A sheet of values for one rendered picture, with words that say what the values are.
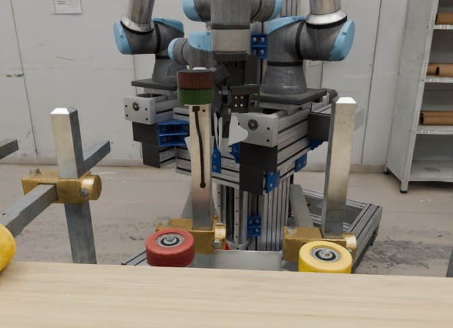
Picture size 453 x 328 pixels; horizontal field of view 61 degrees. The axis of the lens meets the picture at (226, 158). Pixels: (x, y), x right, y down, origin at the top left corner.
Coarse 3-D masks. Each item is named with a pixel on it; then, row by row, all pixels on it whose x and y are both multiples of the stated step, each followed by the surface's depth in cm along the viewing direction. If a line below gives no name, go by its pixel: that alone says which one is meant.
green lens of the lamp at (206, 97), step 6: (180, 90) 61; (186, 90) 60; (192, 90) 59; (198, 90) 59; (204, 90) 60; (210, 90) 61; (180, 96) 61; (186, 96) 60; (192, 96) 60; (198, 96) 60; (204, 96) 60; (210, 96) 61; (180, 102) 61; (186, 102) 60; (192, 102) 60; (198, 102) 60; (204, 102) 60; (210, 102) 61
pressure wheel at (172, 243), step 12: (156, 240) 64; (168, 240) 63; (180, 240) 64; (192, 240) 63; (156, 252) 60; (168, 252) 60; (180, 252) 60; (192, 252) 63; (156, 264) 61; (168, 264) 60; (180, 264) 61
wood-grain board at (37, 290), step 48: (0, 288) 53; (48, 288) 53; (96, 288) 53; (144, 288) 53; (192, 288) 53; (240, 288) 53; (288, 288) 53; (336, 288) 53; (384, 288) 53; (432, 288) 53
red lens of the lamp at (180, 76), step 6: (180, 78) 60; (186, 78) 59; (192, 78) 59; (198, 78) 59; (204, 78) 59; (210, 78) 60; (180, 84) 60; (186, 84) 59; (192, 84) 59; (198, 84) 59; (204, 84) 60; (210, 84) 60
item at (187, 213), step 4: (188, 196) 91; (188, 200) 89; (188, 204) 87; (184, 208) 85; (188, 208) 85; (184, 212) 83; (188, 212) 83; (184, 216) 81; (188, 216) 81; (192, 216) 81
